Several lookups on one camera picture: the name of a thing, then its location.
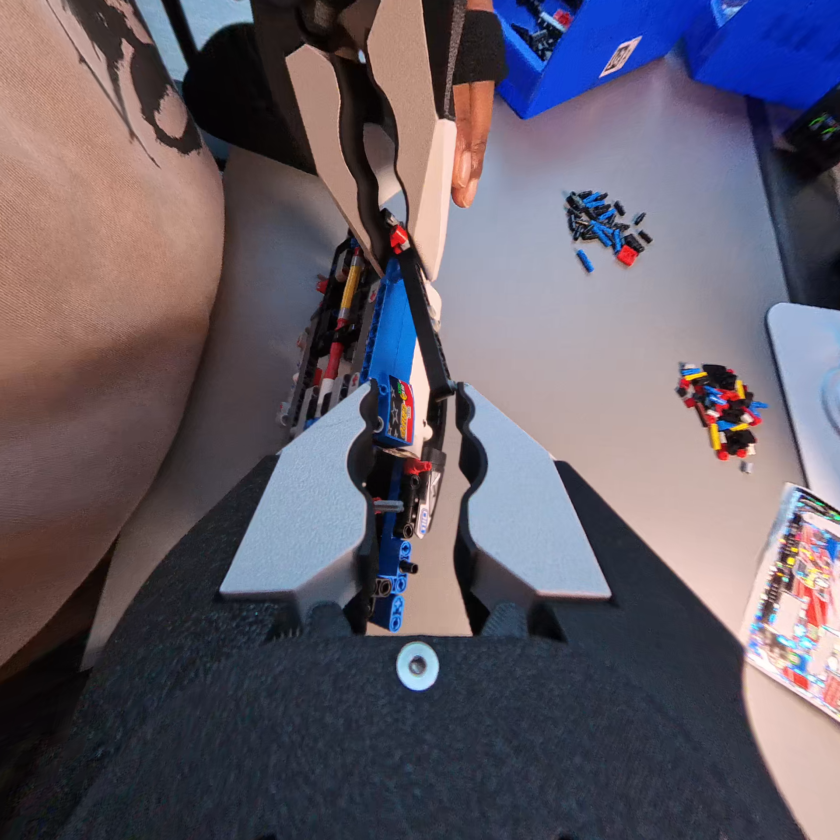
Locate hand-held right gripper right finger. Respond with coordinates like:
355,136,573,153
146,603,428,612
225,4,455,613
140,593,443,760
455,382,613,632

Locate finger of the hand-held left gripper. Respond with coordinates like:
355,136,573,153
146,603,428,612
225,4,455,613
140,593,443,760
284,42,389,277
365,0,458,282

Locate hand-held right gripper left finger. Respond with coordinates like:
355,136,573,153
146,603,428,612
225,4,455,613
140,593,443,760
218,379,383,624

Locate partly built lego car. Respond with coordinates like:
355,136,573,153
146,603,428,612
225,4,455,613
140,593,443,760
276,209,460,634

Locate black lego beam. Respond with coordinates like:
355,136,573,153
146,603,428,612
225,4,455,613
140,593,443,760
390,246,458,403

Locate heap of black lego pieces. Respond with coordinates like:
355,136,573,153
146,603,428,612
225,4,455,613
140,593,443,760
511,0,577,61

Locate pile of multicoloured lego pieces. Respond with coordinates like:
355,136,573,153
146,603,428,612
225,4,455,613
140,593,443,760
676,361,769,462

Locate person's left hand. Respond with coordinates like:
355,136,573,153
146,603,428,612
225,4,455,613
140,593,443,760
450,0,497,211

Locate blue plastic bins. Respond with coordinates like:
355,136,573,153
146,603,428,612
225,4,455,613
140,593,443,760
492,0,698,120

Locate pile of blue black pins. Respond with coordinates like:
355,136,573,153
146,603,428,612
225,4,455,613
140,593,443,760
563,189,655,258

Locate shiny sticker sheet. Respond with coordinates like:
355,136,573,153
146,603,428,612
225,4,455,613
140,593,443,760
743,483,840,721

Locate white stand base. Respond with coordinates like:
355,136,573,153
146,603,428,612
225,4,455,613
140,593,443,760
766,302,840,503

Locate black power bank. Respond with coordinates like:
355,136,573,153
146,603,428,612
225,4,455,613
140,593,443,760
781,85,840,173

